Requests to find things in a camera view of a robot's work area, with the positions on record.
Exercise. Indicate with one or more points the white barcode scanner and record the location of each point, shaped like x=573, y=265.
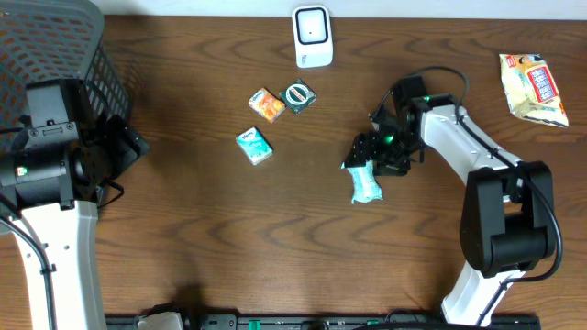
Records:
x=312, y=34

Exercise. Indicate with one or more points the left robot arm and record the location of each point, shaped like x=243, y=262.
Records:
x=74, y=147

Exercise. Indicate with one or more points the yellow snack bag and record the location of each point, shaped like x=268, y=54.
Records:
x=531, y=91

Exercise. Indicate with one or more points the orange tissue packet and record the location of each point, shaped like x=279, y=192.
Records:
x=266, y=105

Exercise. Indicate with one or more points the dark green round-logo packet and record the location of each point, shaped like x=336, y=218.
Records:
x=298, y=96

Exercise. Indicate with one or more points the teal Kleenex tissue packet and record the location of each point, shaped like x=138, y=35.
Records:
x=254, y=145

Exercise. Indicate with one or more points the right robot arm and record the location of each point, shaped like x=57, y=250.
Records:
x=508, y=229

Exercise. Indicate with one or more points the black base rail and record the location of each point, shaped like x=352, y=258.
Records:
x=169, y=316

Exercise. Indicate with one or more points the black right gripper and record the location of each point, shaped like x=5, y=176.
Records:
x=364, y=145

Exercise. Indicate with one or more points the dark grey plastic basket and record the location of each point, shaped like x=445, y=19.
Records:
x=55, y=71

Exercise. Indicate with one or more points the teal wipes packet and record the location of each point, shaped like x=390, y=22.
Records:
x=365, y=187

